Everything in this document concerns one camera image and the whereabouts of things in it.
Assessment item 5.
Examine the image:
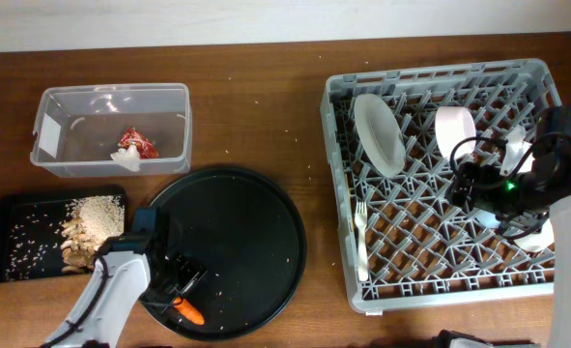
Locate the orange carrot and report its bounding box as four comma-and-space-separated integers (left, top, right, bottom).
173, 297, 205, 326

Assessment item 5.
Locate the blue cup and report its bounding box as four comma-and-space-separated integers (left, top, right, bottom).
475, 210, 500, 229

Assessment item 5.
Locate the white cup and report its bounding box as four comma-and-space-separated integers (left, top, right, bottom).
514, 219, 555, 252

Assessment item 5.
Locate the pink bowl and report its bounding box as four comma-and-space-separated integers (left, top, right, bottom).
434, 106, 476, 159

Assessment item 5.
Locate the white tissue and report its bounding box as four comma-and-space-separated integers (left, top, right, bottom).
110, 145, 141, 172

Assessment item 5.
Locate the red snack wrapper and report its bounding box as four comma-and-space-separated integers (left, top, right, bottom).
118, 127, 159, 160

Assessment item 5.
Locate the grey plate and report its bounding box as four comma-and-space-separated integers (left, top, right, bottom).
354, 94, 406, 178

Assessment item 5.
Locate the white plastic fork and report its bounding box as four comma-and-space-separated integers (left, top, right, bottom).
355, 201, 369, 282

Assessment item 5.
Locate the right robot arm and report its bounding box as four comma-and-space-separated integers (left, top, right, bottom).
434, 106, 571, 347

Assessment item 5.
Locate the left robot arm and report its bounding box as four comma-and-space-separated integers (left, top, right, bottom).
43, 208, 206, 347

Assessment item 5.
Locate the grey dishwasher rack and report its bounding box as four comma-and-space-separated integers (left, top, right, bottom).
320, 59, 566, 314

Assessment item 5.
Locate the round black serving tray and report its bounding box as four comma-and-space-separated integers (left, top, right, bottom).
141, 166, 307, 341

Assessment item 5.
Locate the food scraps and rice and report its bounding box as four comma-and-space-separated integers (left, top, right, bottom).
61, 196, 126, 275

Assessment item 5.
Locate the black rectangular tray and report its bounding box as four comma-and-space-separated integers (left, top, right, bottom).
0, 186, 129, 284

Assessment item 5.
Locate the clear plastic bin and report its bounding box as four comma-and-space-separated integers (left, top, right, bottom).
30, 83, 192, 178

